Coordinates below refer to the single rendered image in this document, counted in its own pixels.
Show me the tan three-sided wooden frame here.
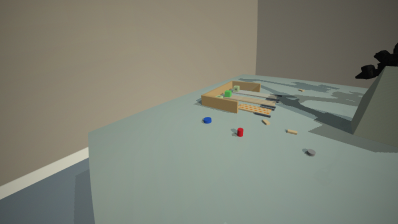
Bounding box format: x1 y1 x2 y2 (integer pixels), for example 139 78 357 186
201 78 261 114

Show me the blue short cylinder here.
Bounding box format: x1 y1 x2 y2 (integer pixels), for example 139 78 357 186
203 117 212 124

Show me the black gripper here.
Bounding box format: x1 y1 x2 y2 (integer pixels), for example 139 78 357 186
355 62 387 80

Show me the grey short cylinder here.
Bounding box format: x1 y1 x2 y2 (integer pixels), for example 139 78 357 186
306 149 316 157

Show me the tan strip with orange dots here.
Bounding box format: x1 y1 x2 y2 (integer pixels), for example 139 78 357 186
238 103 272 115

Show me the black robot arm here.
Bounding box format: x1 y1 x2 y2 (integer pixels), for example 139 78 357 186
374 43 398 67

